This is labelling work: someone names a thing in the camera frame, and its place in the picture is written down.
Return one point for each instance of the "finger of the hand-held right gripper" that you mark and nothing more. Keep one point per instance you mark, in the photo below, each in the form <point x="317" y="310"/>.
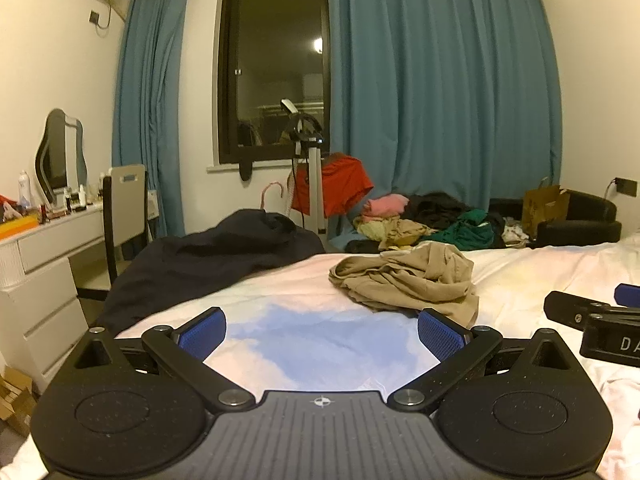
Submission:
<point x="570" y="310"/>
<point x="629" y="295"/>

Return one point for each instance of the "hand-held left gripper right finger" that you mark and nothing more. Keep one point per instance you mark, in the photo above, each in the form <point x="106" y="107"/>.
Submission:
<point x="440" y="334"/>

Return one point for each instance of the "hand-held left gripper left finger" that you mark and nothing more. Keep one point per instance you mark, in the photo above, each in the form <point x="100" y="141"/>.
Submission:
<point x="202" y="334"/>

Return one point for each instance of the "beige t-shirt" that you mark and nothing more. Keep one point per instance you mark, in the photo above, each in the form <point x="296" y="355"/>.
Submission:
<point x="400" y="280"/>

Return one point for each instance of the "black clothes pile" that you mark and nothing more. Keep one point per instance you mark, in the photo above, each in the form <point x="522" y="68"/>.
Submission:
<point x="440" y="210"/>

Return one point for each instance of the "dark navy jacket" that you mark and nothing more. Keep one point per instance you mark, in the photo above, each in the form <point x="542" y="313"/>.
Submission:
<point x="200" y="260"/>

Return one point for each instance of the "black armchair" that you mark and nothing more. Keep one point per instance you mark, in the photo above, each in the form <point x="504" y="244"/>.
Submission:
<point x="590" y="220"/>

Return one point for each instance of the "white patterned cloth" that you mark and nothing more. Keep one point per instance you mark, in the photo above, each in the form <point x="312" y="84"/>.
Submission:
<point x="515" y="234"/>

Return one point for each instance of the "green cloth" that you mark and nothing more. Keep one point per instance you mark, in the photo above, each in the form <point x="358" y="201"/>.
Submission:
<point x="465" y="235"/>

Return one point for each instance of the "brown paper bag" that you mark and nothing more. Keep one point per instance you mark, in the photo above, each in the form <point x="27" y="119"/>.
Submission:
<point x="545" y="207"/>

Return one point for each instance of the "yellow floral cloth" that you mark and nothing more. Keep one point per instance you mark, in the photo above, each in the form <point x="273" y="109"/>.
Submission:
<point x="395" y="232"/>

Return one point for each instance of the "white bed sheet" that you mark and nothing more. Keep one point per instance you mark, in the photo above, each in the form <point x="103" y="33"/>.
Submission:
<point x="320" y="340"/>

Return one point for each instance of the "blue cloth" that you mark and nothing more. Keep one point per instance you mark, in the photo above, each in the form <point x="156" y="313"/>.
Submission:
<point x="345" y="237"/>

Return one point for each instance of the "pink cloth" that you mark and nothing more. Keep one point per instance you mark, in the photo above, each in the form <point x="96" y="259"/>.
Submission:
<point x="385" y="206"/>

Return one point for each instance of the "white dresser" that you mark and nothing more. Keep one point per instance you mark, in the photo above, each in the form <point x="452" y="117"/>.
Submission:
<point x="45" y="310"/>

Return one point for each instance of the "small black hanging cloth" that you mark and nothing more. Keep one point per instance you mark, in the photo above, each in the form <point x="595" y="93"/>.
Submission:
<point x="245" y="169"/>

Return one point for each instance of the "red cloth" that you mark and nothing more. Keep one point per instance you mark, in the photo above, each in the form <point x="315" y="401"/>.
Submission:
<point x="345" y="180"/>

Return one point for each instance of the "group of cosmetic bottles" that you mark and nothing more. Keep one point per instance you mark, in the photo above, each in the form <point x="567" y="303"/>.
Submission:
<point x="75" y="200"/>

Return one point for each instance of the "silver stand with hanger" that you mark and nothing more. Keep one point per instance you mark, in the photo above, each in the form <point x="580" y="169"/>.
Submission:
<point x="315" y="185"/>

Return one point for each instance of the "cardboard box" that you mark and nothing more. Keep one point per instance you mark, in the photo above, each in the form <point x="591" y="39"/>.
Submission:
<point x="15" y="400"/>

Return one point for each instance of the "orange box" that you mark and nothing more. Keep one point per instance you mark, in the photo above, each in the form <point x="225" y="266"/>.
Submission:
<point x="17" y="227"/>

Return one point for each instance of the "narrow blue curtain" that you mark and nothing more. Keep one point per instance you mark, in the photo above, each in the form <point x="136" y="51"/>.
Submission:
<point x="150" y="110"/>

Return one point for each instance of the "wavy framed mirror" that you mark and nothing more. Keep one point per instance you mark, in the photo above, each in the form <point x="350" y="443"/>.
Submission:
<point x="55" y="155"/>

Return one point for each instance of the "wide blue curtain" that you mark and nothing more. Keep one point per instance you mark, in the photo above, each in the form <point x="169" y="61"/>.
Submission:
<point x="450" y="85"/>

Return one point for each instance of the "dark framed window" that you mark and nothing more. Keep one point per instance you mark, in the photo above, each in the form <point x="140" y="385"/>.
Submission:
<point x="275" y="60"/>

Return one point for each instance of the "black wall socket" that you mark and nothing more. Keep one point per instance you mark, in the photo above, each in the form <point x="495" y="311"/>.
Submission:
<point x="627" y="185"/>

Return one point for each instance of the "grey wall socket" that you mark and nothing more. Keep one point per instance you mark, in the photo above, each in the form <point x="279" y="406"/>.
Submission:
<point x="94" y="17"/>

